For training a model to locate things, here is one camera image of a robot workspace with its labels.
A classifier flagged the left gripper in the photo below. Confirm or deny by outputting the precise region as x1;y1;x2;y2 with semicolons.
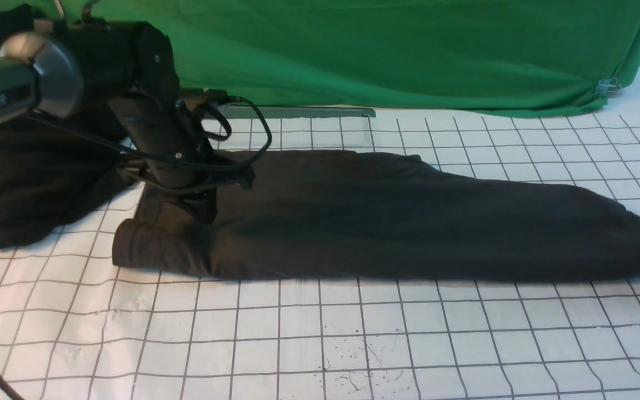
131;155;256;225

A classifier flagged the gray long-sleeve top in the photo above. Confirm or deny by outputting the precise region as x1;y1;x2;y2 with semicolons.
112;150;640;283

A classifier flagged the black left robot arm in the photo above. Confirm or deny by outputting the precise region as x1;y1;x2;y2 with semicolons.
0;18;263;223

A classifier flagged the binder clip on backdrop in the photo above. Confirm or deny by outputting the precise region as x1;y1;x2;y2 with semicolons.
594;77;622;98

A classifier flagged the black garment pile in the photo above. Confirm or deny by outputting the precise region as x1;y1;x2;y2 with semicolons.
0;3;133;249

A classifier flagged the green backdrop cloth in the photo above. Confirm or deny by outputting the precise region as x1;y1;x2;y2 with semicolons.
20;0;640;118

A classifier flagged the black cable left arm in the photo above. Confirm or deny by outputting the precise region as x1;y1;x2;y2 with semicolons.
20;96;273;173

